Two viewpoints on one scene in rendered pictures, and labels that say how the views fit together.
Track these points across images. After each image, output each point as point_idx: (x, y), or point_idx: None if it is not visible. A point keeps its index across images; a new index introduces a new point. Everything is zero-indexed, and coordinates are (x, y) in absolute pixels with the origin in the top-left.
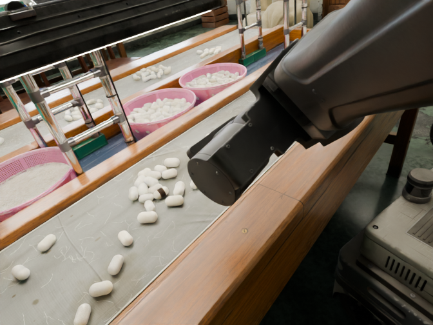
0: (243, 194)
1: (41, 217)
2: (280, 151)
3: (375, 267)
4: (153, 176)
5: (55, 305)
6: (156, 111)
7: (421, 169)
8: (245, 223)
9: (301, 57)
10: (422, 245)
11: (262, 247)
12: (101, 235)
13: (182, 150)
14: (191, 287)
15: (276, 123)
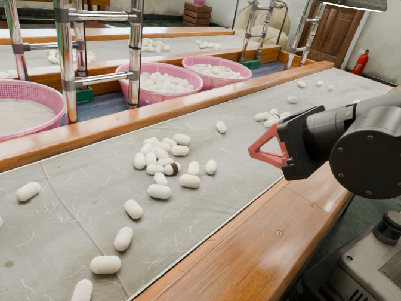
0: (262, 193)
1: (21, 159)
2: None
3: (339, 298)
4: (162, 148)
5: (37, 275)
6: (157, 83)
7: (397, 213)
8: (279, 225)
9: None
10: (391, 285)
11: (302, 255)
12: (99, 199)
13: (189, 130)
14: (228, 286)
15: None
